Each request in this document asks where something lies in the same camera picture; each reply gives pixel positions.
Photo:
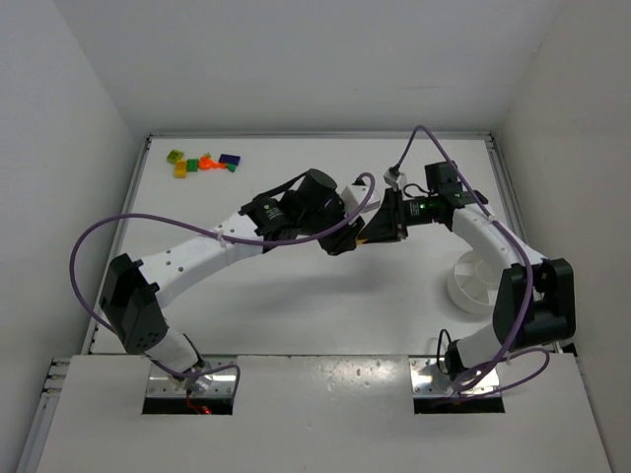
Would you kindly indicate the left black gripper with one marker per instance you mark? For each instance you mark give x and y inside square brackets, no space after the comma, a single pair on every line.
[342,236]

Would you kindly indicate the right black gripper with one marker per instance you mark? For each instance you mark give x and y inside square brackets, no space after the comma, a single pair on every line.
[397,213]

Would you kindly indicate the yellow long lego brick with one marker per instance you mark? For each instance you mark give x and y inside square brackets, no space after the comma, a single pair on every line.
[180,169]

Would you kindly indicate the lime green lego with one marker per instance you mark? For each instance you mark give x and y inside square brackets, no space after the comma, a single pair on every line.
[174,156]

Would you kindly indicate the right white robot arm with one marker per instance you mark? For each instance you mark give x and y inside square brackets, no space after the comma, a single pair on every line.
[535,302]

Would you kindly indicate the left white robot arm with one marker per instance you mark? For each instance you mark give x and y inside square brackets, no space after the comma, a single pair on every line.
[306,208]

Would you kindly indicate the white round divided container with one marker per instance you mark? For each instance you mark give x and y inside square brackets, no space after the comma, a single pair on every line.
[473,285]

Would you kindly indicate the blue flat lego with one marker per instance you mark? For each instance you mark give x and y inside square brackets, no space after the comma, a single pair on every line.
[230,159]

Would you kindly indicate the orange lego piece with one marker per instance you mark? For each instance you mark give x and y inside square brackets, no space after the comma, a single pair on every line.
[207,163]

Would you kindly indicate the green square lego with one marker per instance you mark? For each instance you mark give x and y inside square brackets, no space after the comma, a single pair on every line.
[192,165]

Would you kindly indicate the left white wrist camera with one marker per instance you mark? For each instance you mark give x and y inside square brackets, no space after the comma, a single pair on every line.
[354,194]

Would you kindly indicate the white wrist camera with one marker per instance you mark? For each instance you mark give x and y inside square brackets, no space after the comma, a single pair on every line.
[395,178]
[354,194]

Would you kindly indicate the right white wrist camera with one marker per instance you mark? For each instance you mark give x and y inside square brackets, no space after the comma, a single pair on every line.
[395,178]

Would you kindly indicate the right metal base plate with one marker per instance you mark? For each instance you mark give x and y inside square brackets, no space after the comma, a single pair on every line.
[429,383]

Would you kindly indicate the metal base plate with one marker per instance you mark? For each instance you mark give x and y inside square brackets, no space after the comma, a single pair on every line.
[429,383]
[220,384]

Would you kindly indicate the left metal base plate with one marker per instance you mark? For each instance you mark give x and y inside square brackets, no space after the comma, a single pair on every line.
[220,384]

